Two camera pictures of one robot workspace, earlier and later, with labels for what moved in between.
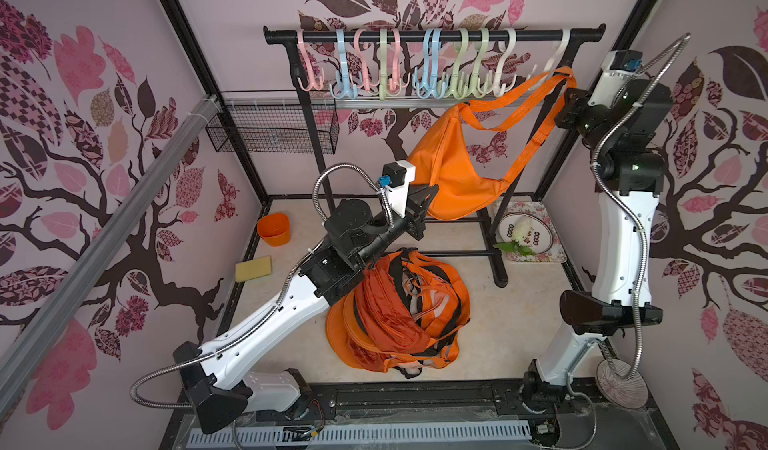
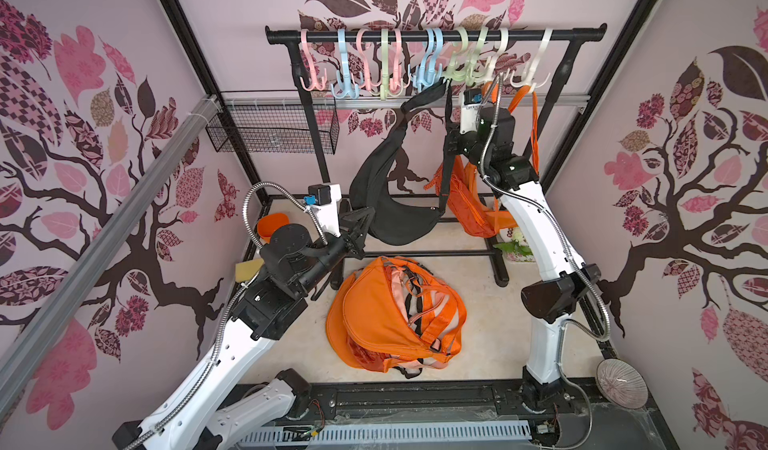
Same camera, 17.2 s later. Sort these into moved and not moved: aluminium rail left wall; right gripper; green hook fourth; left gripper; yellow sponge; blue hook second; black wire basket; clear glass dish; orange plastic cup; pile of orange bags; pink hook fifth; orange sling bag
Moved: right gripper; left gripper; orange sling bag
Not moved: black wire basket; yellow sponge; green hook fourth; orange plastic cup; clear glass dish; pile of orange bags; pink hook fifth; aluminium rail left wall; blue hook second
